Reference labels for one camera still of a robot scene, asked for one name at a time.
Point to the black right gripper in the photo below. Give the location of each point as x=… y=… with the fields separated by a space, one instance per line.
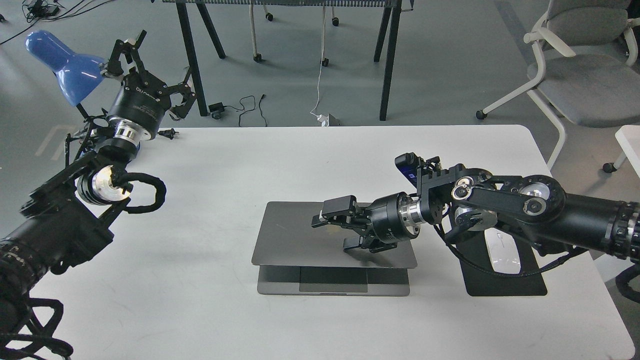
x=388 y=217

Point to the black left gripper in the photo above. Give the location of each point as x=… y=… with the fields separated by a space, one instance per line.
x=137 y=100

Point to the grey laptop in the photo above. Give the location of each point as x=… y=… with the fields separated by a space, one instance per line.
x=296 y=259

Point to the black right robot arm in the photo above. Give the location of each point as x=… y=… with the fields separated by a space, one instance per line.
x=458 y=201

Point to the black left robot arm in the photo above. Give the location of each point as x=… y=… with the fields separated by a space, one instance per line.
x=68 y=217

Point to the black power plug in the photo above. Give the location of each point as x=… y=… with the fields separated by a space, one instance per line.
x=169 y=133

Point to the blue desk lamp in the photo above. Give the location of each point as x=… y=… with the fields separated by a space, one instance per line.
x=77 y=74

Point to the white computer mouse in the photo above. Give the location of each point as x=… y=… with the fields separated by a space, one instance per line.
x=502 y=250

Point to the grey office chair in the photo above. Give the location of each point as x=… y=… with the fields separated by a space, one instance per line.
x=591 y=90

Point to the white side table edge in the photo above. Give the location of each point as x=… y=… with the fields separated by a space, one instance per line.
x=628 y=138

